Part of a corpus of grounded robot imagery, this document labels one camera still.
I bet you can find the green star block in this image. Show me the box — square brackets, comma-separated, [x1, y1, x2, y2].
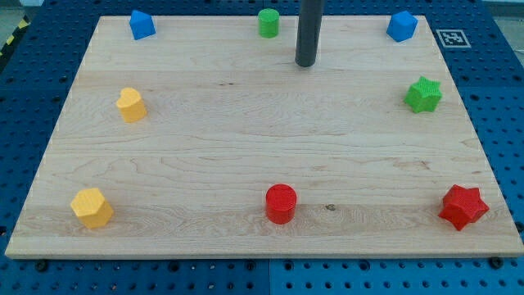
[404, 76, 442, 113]

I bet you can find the light wooden board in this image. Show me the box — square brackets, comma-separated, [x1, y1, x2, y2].
[6, 16, 523, 260]

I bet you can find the yellow hexagon block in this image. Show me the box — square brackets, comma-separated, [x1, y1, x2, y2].
[70, 188, 114, 229]

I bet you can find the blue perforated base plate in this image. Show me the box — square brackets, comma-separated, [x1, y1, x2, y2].
[1, 1, 523, 294]

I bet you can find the red cylinder block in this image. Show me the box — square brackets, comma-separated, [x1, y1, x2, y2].
[265, 184, 297, 225]

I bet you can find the green cylinder block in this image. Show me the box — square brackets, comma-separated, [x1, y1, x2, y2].
[257, 8, 280, 39]

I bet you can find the blue pentagon block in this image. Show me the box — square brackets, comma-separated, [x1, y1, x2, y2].
[129, 10, 156, 40]

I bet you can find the blue cube block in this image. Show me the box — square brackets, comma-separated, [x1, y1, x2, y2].
[386, 11, 418, 42]

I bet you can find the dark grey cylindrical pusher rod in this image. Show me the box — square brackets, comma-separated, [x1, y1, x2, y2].
[295, 0, 325, 67]

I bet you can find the white fiducial marker tag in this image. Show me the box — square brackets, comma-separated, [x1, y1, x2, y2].
[436, 29, 471, 48]

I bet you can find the red star block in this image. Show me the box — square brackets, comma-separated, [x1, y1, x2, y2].
[438, 184, 490, 231]

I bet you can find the yellow heart block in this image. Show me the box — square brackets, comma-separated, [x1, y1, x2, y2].
[115, 88, 147, 123]

